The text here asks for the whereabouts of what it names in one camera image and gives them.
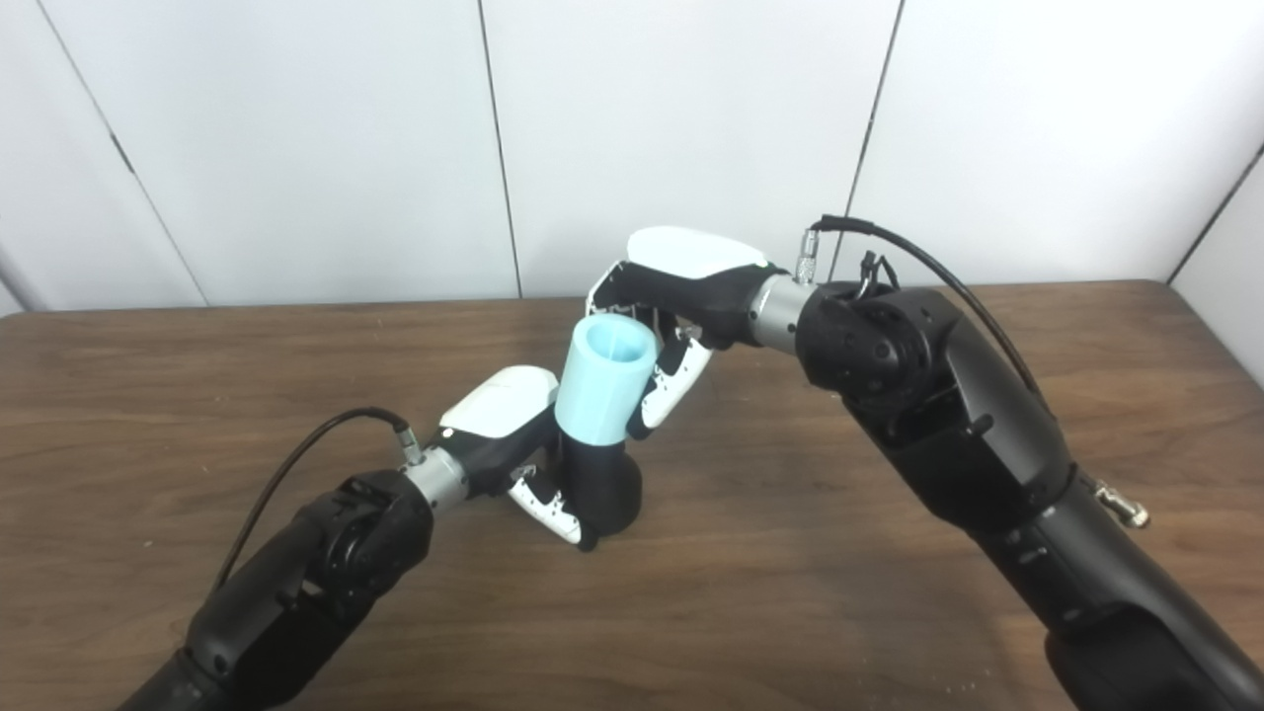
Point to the black flared nozzle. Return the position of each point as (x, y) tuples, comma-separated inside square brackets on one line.
[(607, 494)]

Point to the black and white right hand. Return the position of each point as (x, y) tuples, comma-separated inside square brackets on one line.
[(701, 276)]

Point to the black and white left hand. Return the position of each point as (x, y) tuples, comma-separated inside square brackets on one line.
[(494, 415)]

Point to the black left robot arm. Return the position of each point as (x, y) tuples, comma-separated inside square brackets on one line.
[(296, 592)]

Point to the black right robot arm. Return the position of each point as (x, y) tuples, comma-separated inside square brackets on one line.
[(987, 444)]

